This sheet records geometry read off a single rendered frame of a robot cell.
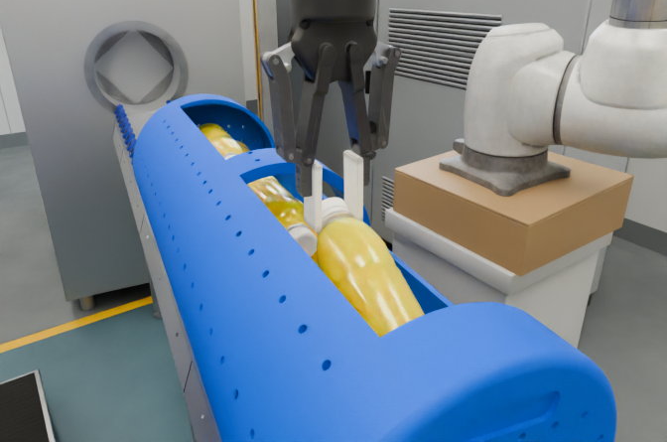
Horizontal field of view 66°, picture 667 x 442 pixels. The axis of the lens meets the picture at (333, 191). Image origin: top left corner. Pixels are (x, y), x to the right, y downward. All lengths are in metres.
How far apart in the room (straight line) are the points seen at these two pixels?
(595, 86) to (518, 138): 0.15
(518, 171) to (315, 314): 0.65
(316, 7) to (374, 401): 0.30
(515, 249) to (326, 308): 0.54
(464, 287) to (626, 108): 0.40
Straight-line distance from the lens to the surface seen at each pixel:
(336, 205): 0.52
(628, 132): 0.89
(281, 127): 0.46
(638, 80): 0.87
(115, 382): 2.28
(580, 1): 1.97
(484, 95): 0.94
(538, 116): 0.92
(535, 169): 0.99
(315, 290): 0.41
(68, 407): 2.25
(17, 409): 2.09
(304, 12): 0.45
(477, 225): 0.92
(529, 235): 0.87
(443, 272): 1.02
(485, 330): 0.36
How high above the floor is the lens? 1.45
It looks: 23 degrees down
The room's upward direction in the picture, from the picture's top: straight up
